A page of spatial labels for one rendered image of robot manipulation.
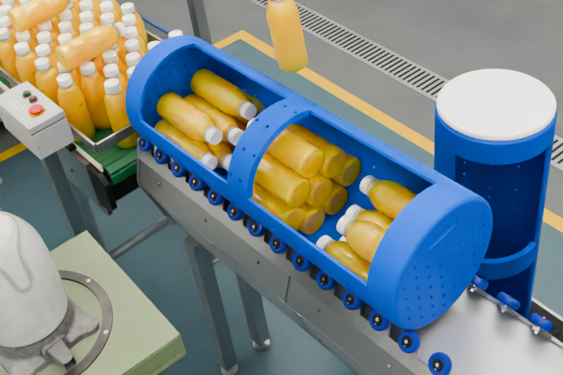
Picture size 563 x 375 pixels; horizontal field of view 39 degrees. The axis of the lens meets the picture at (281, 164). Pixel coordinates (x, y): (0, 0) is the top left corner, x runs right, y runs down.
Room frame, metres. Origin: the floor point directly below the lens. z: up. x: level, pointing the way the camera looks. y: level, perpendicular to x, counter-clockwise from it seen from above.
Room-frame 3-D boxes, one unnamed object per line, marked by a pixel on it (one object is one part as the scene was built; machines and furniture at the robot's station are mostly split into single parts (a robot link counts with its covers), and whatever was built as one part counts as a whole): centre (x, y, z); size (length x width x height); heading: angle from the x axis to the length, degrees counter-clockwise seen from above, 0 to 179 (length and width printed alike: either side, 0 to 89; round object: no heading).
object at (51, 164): (1.69, 0.61, 0.50); 0.04 x 0.04 x 1.00; 36
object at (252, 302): (1.68, 0.16, 0.31); 0.06 x 0.06 x 0.63; 36
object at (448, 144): (1.50, -0.53, 0.59); 0.28 x 0.28 x 0.88
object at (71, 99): (1.80, 0.53, 0.99); 0.07 x 0.07 x 0.18
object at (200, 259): (1.60, 0.27, 0.31); 0.06 x 0.06 x 0.63; 36
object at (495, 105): (1.50, -0.53, 1.03); 0.28 x 0.28 x 0.01
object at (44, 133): (1.69, 0.61, 1.05); 0.20 x 0.10 x 0.10; 36
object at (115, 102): (1.74, 0.40, 0.99); 0.07 x 0.07 x 0.18
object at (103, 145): (1.76, 0.30, 0.96); 0.40 x 0.01 x 0.03; 126
